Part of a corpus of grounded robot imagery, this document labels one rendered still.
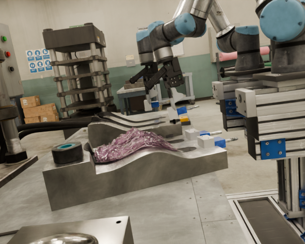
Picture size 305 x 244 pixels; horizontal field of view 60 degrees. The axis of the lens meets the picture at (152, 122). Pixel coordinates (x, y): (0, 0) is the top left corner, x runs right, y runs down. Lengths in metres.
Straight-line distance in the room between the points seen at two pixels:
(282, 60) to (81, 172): 0.75
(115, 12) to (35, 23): 2.18
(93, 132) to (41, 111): 6.75
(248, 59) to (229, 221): 1.04
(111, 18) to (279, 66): 6.93
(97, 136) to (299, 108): 0.75
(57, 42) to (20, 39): 3.25
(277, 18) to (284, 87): 0.25
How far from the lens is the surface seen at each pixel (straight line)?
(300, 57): 1.02
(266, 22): 0.89
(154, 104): 1.37
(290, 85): 1.01
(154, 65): 1.36
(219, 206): 0.63
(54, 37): 5.22
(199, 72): 7.72
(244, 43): 1.49
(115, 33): 7.68
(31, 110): 7.92
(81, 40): 5.09
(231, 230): 0.56
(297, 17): 0.88
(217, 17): 1.58
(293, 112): 1.03
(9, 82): 1.62
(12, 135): 1.34
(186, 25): 1.04
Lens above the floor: 1.12
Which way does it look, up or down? 11 degrees down
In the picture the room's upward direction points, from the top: 8 degrees counter-clockwise
